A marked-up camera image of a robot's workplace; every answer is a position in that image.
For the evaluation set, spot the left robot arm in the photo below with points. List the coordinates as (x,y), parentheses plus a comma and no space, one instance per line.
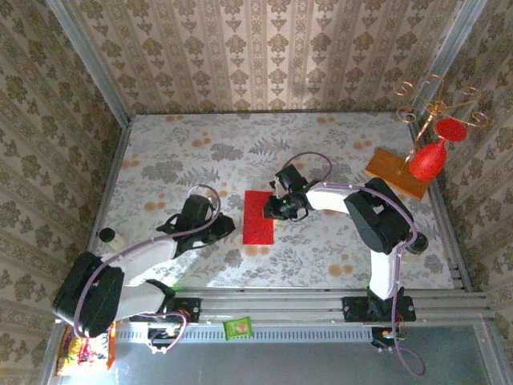
(140,301)

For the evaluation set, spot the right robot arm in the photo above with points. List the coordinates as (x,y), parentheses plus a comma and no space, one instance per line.
(382,276)

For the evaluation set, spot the floral patterned table cover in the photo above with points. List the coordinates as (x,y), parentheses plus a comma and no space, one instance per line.
(224,128)

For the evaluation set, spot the black-capped cream bottle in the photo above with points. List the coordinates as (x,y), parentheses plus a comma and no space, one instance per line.
(107,235)

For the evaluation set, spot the green snack packet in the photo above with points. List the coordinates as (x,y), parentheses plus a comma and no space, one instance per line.
(238,328)

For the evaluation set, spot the wooden base board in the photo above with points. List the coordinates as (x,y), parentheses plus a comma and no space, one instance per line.
(384,166)

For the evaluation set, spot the black controller board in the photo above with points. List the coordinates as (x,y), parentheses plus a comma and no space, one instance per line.
(380,337)
(160,335)

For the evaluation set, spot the red wine glass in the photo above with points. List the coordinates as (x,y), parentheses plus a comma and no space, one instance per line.
(426,160)

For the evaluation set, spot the orange snack bag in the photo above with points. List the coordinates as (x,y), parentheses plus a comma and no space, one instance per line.
(84,355)

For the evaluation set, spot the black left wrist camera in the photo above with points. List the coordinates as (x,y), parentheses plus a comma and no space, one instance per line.
(196,210)

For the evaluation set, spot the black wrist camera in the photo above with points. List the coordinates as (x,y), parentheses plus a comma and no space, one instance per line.
(196,210)
(290,176)

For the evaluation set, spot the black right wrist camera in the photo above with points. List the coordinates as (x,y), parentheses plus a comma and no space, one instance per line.
(290,176)

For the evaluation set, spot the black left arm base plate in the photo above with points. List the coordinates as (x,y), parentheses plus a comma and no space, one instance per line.
(190,309)

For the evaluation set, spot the aluminium frame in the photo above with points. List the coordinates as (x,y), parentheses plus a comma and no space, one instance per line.
(280,305)

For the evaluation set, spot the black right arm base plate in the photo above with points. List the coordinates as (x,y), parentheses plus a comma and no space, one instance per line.
(354,310)

